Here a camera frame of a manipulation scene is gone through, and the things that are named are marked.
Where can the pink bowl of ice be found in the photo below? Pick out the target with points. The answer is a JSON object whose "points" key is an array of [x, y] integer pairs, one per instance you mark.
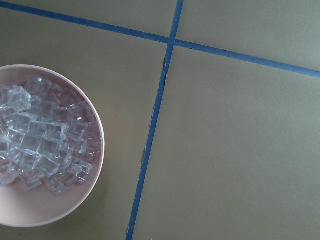
{"points": [[26, 209]]}

